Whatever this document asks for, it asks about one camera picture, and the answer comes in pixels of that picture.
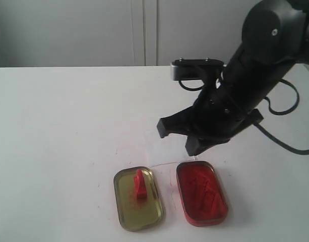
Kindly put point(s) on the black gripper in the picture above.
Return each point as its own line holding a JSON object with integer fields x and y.
{"x": 217, "y": 115}

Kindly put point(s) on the red plastic stamp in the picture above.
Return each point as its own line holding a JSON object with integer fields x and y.
{"x": 140, "y": 186}

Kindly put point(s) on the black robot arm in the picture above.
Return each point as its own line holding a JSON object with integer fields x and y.
{"x": 275, "y": 37}

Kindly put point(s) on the red ink pad tin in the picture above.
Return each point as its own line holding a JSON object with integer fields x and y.
{"x": 201, "y": 193}

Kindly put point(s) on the white paper sheet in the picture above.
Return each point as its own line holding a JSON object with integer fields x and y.
{"x": 170, "y": 149}

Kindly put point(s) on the gold metal tin lid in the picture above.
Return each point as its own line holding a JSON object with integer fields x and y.
{"x": 136, "y": 214}

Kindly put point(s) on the white cabinet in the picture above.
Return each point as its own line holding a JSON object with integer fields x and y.
{"x": 117, "y": 33}

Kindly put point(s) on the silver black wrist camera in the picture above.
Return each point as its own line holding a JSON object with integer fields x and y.
{"x": 195, "y": 69}

